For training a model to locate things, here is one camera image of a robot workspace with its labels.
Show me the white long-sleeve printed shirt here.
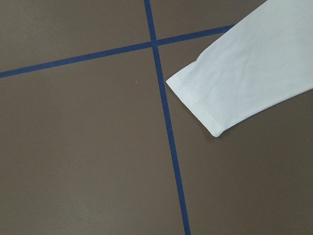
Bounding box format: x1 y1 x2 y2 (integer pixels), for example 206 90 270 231
167 0 313 137

